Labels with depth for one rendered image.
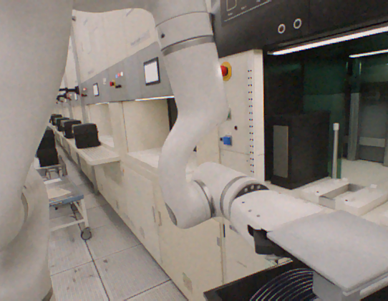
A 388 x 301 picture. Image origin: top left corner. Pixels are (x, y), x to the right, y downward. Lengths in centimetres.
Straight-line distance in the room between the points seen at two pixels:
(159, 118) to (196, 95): 195
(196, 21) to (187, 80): 9
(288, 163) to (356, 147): 62
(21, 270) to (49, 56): 33
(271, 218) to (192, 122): 19
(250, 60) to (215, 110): 47
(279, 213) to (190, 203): 15
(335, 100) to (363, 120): 43
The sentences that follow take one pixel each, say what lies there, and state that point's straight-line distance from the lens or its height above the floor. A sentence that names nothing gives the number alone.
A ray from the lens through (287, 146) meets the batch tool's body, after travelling 111.
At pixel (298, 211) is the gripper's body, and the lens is 37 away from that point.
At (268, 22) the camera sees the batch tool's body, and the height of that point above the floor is 146.
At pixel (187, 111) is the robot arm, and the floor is 125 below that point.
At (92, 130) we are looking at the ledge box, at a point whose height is 99.
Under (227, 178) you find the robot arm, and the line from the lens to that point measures 45.
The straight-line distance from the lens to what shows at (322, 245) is 30.
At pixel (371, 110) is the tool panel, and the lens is 166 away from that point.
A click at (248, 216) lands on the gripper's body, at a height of 111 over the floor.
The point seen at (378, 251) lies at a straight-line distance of 31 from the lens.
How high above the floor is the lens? 127
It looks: 13 degrees down
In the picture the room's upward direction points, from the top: 4 degrees counter-clockwise
